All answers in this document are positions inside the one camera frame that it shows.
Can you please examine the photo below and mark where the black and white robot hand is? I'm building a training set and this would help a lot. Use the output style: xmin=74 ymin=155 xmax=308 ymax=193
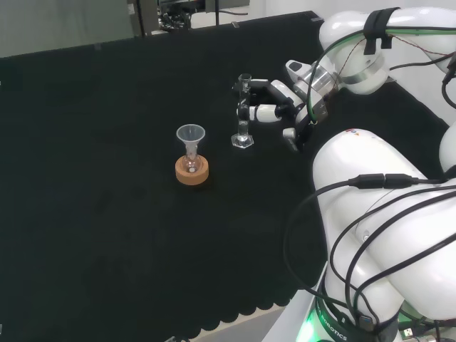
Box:
xmin=232 ymin=77 xmax=331 ymax=153

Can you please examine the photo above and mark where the clear glass graduated cylinder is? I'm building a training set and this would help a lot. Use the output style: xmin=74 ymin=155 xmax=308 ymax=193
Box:
xmin=230 ymin=73 xmax=255 ymax=150

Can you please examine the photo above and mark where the clear plastic funnel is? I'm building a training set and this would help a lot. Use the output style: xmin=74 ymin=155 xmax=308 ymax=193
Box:
xmin=175 ymin=123 xmax=206 ymax=157

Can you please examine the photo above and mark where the small round-bottom glass flask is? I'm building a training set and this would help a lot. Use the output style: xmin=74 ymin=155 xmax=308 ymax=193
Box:
xmin=182 ymin=149 xmax=202 ymax=175

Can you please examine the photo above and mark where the black bench cloth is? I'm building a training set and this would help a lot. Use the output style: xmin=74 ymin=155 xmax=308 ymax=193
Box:
xmin=0 ymin=10 xmax=452 ymax=339

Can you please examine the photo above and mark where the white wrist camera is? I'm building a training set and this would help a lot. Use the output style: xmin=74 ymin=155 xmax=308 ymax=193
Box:
xmin=284 ymin=59 xmax=313 ymax=85

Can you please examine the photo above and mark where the cork ring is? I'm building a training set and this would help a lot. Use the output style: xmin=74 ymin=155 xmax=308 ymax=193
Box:
xmin=175 ymin=155 xmax=210 ymax=186

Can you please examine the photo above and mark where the black background cable bundle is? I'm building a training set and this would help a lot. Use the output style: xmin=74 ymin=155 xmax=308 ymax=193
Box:
xmin=158 ymin=10 xmax=195 ymax=32

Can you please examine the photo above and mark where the grey metal frame post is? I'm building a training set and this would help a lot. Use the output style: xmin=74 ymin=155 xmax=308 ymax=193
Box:
xmin=137 ymin=0 xmax=160 ymax=36

